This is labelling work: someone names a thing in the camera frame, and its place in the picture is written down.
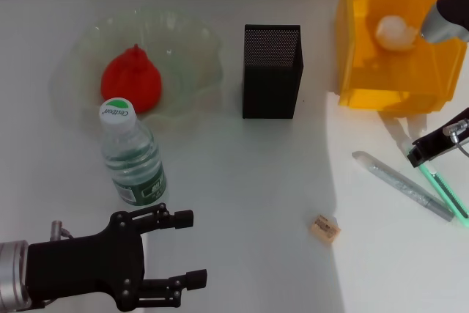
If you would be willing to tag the black mesh pen holder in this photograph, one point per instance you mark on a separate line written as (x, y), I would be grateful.
(271, 85)

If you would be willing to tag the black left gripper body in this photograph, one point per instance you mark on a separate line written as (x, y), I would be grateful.
(84, 269)

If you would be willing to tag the silver glitter pen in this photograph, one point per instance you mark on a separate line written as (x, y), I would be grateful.
(395, 181)

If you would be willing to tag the white paper ball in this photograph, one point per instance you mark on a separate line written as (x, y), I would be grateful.
(392, 32)

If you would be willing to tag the green utility knife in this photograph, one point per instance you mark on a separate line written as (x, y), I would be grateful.
(443, 192)

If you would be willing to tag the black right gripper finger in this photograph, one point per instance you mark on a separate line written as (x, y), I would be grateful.
(423, 150)

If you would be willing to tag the wavy clear glass fruit plate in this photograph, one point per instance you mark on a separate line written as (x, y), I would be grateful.
(183, 52)

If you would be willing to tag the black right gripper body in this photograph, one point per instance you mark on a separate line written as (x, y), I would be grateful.
(448, 137)

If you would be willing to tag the small tan eraser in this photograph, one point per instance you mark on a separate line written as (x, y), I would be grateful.
(324, 228)

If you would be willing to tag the clear green-label water bottle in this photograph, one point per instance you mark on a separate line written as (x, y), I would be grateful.
(132, 155)

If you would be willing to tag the yellow plastic bin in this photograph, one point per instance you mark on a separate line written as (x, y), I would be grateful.
(384, 82)

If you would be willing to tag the red-orange toy orange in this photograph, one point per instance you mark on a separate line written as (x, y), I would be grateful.
(135, 74)

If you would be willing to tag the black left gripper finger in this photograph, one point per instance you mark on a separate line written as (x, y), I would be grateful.
(196, 279)
(183, 218)

